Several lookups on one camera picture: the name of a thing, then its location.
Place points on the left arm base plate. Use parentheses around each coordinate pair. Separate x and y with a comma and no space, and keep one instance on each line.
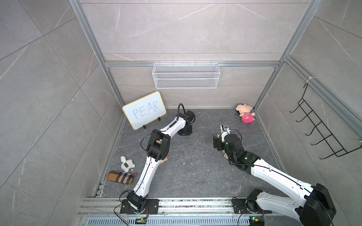
(149,206)

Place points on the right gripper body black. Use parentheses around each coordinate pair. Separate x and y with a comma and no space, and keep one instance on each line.
(220,145)

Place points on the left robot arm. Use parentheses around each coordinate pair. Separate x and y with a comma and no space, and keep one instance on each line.
(157,150)

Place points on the black wire hook rack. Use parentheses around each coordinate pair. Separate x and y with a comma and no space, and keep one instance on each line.
(321,128)

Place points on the plaid brown pouch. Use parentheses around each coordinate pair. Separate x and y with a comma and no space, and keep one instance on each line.
(120,177)

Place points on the pink plush doll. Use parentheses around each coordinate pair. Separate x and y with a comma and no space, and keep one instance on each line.
(245,112)

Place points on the white wire mesh basket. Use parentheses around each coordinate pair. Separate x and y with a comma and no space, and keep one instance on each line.
(186,75)

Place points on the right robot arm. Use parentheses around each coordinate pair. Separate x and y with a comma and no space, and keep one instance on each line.
(310,205)

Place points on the aluminium rail front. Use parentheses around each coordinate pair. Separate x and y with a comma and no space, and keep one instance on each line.
(167,205)

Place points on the white plush toy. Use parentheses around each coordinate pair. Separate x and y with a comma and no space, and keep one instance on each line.
(127,164)

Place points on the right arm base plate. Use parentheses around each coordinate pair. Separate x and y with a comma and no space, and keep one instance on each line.
(245,206)

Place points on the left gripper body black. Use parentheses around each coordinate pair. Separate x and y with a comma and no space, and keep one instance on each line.
(187,132)

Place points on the whiteboard with yellow frame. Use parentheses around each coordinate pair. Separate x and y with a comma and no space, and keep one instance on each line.
(145,110)

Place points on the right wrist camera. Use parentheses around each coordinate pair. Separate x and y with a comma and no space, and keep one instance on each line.
(225,129)

